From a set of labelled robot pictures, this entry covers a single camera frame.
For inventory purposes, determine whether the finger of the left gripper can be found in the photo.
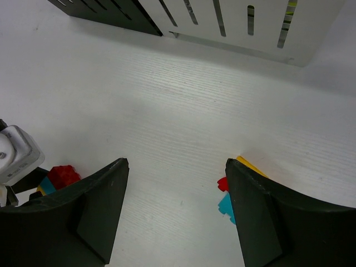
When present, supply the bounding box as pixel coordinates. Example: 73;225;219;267
1;167;50;207

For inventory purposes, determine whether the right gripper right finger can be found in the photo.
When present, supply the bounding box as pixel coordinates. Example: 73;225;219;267
227;164;355;266

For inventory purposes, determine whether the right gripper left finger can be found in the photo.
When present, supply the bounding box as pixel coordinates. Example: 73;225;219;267
1;158;129;266

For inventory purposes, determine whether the red blue orange lego stack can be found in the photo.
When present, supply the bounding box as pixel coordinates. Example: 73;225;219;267
36;165;81;196

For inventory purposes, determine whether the yellow red arch lego stack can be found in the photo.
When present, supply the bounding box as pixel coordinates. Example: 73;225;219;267
216;155;268;192

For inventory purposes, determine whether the cyan small lego brick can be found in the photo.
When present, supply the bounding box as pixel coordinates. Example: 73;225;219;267
218;192;236;225

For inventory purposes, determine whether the black double bin container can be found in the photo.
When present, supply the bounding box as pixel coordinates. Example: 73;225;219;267
49;0;162;36

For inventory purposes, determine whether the white double bin container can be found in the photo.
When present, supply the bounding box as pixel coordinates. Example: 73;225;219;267
140;0;345;67

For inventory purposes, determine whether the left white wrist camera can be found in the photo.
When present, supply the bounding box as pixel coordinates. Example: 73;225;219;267
1;125;45;186

